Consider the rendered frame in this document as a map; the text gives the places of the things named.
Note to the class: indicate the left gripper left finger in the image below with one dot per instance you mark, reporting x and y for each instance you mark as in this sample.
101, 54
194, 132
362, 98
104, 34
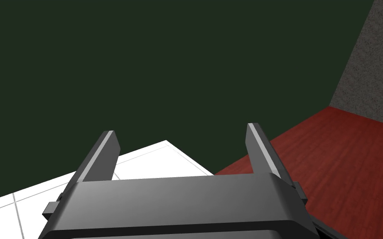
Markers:
99, 158

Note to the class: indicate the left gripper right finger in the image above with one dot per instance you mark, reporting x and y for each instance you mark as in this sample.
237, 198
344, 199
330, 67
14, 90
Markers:
263, 151

